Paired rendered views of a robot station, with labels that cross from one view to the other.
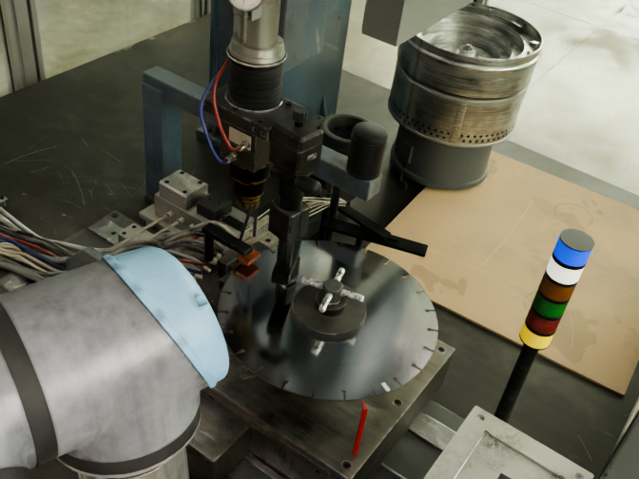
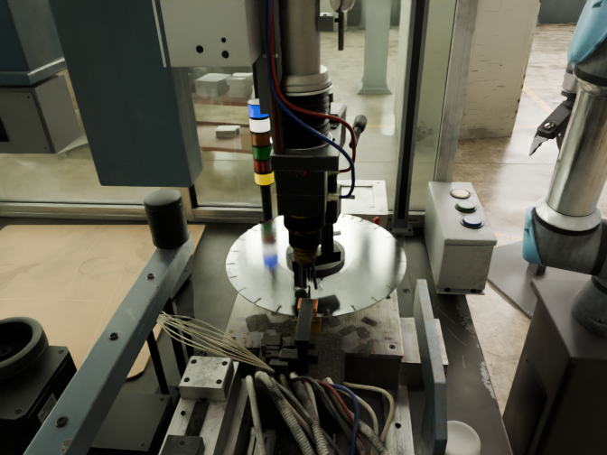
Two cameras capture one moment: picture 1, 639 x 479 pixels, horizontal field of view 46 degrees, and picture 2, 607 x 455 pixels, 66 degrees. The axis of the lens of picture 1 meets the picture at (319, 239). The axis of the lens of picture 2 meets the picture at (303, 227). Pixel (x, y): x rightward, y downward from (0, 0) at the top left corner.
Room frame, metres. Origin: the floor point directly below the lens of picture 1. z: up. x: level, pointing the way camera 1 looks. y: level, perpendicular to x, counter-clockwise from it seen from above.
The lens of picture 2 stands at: (1.11, 0.62, 1.45)
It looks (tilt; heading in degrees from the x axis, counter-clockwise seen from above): 32 degrees down; 246
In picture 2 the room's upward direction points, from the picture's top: 2 degrees counter-clockwise
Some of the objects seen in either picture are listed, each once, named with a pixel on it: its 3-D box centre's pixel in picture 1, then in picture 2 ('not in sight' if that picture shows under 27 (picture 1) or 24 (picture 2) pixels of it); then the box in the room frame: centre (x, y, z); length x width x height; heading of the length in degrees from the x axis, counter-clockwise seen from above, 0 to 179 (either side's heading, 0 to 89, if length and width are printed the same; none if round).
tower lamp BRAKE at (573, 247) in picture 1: (573, 248); (258, 108); (0.79, -0.33, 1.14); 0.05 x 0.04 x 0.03; 150
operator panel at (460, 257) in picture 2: not in sight; (454, 234); (0.38, -0.12, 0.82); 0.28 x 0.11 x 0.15; 60
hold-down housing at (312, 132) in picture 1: (293, 176); (326, 160); (0.82, 0.05, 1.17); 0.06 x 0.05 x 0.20; 51
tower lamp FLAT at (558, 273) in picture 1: (565, 266); (259, 123); (0.79, -0.33, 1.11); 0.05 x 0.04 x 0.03; 150
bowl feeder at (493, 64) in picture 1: (454, 101); not in sight; (1.56, -0.26, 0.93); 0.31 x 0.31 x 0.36
